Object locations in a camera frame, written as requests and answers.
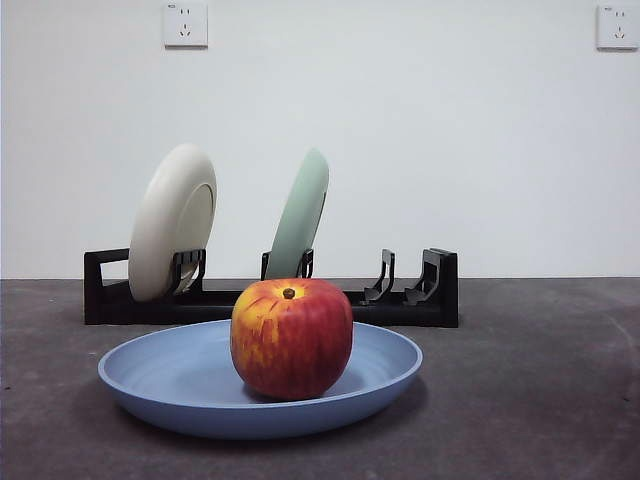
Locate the black plate rack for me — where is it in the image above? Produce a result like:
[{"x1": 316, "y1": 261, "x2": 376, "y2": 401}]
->
[{"x1": 83, "y1": 248, "x2": 460, "y2": 329}]

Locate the blue plate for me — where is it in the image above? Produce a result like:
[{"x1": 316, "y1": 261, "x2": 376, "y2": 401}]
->
[{"x1": 97, "y1": 319, "x2": 424, "y2": 441}]

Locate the white wall power socket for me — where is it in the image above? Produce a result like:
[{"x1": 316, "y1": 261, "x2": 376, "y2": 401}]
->
[
  {"x1": 163, "y1": 2, "x2": 209, "y2": 50},
  {"x1": 595, "y1": 4, "x2": 640, "y2": 51}
]

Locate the cream white plate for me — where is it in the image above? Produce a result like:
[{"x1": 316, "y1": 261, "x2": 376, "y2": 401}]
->
[{"x1": 128, "y1": 143, "x2": 218, "y2": 303}]

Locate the pale green plate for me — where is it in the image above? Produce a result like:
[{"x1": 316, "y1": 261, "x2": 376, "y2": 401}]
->
[{"x1": 264, "y1": 147, "x2": 331, "y2": 282}]

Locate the red yellow apple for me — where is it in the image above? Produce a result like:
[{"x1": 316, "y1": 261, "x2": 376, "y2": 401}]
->
[{"x1": 229, "y1": 278, "x2": 355, "y2": 401}]

